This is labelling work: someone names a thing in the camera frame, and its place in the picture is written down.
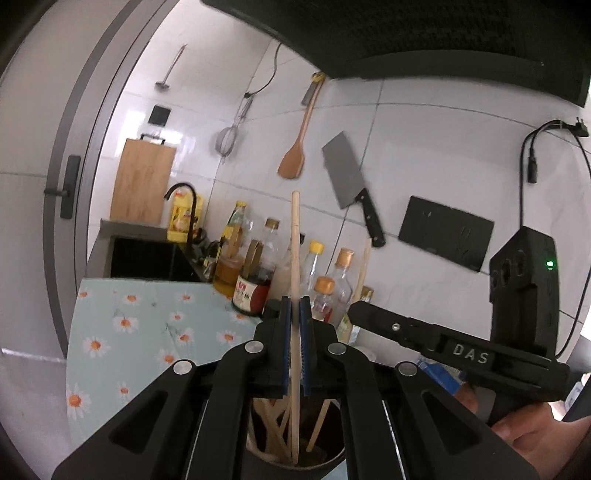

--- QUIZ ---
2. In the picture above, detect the dark kitchen sink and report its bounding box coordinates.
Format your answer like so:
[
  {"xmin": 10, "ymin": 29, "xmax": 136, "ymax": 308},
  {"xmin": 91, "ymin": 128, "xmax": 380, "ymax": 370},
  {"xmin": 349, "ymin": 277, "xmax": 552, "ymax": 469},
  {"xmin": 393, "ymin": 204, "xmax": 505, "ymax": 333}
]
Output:
[{"xmin": 99, "ymin": 219, "xmax": 204, "ymax": 283}]

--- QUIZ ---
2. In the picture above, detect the metal mesh strainer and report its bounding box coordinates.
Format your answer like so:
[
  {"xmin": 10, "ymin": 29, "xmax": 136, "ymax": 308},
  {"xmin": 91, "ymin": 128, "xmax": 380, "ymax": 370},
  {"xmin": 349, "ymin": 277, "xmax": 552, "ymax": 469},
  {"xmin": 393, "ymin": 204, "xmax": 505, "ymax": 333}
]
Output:
[{"xmin": 215, "ymin": 92, "xmax": 254, "ymax": 160}]

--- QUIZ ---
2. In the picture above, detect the white and blue salt bag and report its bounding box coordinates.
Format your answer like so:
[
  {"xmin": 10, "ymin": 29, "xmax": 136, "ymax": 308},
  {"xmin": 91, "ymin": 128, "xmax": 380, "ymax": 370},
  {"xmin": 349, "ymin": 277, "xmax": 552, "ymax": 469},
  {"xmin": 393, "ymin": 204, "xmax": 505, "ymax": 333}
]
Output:
[{"xmin": 418, "ymin": 357, "xmax": 467, "ymax": 393}]

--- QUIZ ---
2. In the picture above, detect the black utensil holder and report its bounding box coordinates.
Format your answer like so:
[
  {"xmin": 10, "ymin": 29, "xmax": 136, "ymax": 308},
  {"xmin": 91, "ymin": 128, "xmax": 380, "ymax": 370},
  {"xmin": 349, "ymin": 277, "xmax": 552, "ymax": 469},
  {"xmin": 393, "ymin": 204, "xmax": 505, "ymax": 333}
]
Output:
[{"xmin": 240, "ymin": 397, "xmax": 347, "ymax": 480}]

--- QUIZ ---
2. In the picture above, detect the wooden spatula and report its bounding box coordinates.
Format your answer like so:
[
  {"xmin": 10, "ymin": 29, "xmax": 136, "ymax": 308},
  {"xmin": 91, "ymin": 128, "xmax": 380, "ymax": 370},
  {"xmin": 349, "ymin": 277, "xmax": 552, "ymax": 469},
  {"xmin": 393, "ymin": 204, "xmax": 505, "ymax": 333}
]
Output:
[{"xmin": 277, "ymin": 74, "xmax": 326, "ymax": 181}]

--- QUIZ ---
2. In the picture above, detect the black faucet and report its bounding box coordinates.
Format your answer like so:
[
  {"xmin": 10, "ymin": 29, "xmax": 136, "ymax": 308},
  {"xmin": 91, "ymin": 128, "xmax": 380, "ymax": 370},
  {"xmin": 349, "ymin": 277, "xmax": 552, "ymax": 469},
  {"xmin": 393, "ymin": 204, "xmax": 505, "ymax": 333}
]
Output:
[{"xmin": 165, "ymin": 183, "xmax": 199, "ymax": 245}]

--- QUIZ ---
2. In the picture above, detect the black door lock handle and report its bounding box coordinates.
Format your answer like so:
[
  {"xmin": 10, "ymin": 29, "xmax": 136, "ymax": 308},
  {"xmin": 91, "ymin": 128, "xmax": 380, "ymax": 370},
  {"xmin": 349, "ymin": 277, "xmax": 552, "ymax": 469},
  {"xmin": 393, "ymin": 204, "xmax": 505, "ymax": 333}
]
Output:
[{"xmin": 44, "ymin": 155, "xmax": 81, "ymax": 220}]

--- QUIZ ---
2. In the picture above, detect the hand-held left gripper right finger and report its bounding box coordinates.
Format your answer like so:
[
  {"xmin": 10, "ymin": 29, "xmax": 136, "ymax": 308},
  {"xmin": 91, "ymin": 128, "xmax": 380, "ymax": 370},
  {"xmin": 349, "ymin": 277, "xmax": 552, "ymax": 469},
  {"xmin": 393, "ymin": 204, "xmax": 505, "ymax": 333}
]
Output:
[{"xmin": 299, "ymin": 295, "xmax": 541, "ymax": 480}]

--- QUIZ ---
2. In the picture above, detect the black power cable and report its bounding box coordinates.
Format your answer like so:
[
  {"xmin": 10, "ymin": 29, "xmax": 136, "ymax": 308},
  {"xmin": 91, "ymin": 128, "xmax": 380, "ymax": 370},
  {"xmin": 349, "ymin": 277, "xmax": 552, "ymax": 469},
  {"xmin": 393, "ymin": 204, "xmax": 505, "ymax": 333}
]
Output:
[{"xmin": 519, "ymin": 117, "xmax": 591, "ymax": 361}]

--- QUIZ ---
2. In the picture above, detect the black wall panel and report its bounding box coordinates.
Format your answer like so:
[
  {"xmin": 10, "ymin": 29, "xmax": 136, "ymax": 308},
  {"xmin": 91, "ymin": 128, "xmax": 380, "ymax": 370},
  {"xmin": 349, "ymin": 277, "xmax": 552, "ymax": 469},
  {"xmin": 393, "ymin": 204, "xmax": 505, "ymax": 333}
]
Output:
[{"xmin": 398, "ymin": 196, "xmax": 496, "ymax": 272}]

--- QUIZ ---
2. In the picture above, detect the single wooden chopstick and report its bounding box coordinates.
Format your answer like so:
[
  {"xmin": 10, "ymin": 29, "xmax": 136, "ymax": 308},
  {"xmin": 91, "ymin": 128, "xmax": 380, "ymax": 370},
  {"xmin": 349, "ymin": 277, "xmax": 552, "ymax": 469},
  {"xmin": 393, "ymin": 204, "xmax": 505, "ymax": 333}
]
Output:
[
  {"xmin": 305, "ymin": 236, "xmax": 373, "ymax": 453},
  {"xmin": 290, "ymin": 191, "xmax": 302, "ymax": 466}
]

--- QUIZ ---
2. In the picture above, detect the black range hood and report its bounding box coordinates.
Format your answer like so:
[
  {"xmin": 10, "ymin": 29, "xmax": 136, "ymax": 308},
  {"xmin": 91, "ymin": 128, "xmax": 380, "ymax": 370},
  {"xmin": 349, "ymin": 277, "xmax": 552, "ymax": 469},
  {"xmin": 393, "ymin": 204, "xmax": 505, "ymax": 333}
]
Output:
[{"xmin": 201, "ymin": 0, "xmax": 591, "ymax": 108}]

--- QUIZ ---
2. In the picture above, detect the row of condiment bottles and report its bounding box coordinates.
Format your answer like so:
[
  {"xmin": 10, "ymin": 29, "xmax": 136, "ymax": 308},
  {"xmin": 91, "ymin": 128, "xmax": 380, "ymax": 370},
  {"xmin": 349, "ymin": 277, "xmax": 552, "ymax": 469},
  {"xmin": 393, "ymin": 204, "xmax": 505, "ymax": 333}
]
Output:
[{"xmin": 203, "ymin": 200, "xmax": 375, "ymax": 344}]

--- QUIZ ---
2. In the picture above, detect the grey door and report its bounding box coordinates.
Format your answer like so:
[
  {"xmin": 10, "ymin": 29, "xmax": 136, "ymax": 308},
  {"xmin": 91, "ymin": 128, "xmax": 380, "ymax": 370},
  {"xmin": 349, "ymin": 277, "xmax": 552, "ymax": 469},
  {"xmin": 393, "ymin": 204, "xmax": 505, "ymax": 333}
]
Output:
[{"xmin": 0, "ymin": 28, "xmax": 88, "ymax": 365}]

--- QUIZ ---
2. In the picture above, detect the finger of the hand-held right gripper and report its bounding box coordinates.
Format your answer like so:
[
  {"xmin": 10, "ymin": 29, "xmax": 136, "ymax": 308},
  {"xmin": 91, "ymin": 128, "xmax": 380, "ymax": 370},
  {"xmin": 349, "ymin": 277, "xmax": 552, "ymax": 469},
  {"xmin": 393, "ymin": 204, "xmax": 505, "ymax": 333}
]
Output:
[{"xmin": 347, "ymin": 302, "xmax": 446, "ymax": 354}]

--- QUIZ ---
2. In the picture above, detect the person's right hand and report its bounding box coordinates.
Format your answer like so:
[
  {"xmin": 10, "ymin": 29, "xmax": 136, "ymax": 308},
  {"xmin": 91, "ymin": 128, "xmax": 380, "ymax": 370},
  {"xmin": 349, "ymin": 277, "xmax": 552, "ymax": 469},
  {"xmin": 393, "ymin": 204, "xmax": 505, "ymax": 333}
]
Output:
[{"xmin": 456, "ymin": 383, "xmax": 583, "ymax": 480}]

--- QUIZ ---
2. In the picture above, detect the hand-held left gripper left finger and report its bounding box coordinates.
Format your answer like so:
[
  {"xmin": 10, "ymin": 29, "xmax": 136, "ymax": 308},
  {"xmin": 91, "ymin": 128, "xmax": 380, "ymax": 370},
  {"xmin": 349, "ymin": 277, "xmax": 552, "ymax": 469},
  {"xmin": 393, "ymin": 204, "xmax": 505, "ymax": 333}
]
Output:
[{"xmin": 51, "ymin": 295, "xmax": 293, "ymax": 480}]

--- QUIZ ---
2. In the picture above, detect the yellow bottle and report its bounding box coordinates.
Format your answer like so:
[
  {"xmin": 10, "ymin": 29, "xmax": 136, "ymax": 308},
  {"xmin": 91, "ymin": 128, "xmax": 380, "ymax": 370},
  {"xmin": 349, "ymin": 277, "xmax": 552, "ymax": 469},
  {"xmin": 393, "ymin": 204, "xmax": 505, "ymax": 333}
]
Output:
[{"xmin": 167, "ymin": 191, "xmax": 204, "ymax": 243}]

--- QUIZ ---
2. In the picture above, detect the cleaver with black handle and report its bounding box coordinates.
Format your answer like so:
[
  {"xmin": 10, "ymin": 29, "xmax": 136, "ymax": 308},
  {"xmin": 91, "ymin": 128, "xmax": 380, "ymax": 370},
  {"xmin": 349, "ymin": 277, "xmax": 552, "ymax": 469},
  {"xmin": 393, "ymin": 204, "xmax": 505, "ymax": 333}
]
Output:
[{"xmin": 321, "ymin": 131, "xmax": 387, "ymax": 248}]

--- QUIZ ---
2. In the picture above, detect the wooden cutting board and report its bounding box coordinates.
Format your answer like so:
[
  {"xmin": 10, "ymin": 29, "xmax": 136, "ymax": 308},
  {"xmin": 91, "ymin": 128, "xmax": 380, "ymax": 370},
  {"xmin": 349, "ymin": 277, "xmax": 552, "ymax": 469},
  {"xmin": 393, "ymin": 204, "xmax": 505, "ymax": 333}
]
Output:
[{"xmin": 110, "ymin": 134, "xmax": 177, "ymax": 224}]

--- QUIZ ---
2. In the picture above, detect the blue daisy tablecloth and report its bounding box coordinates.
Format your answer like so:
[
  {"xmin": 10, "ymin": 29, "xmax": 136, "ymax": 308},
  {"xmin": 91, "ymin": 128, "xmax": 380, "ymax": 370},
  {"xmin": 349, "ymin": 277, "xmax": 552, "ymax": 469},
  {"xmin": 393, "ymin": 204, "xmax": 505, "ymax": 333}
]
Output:
[{"xmin": 65, "ymin": 277, "xmax": 273, "ymax": 446}]

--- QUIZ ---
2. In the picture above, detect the metal hanging utensil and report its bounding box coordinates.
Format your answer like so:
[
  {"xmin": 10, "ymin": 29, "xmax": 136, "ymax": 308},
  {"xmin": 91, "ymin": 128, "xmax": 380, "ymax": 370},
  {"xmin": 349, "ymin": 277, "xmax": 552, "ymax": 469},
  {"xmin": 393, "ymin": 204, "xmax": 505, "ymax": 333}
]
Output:
[{"xmin": 156, "ymin": 44, "xmax": 188, "ymax": 92}]

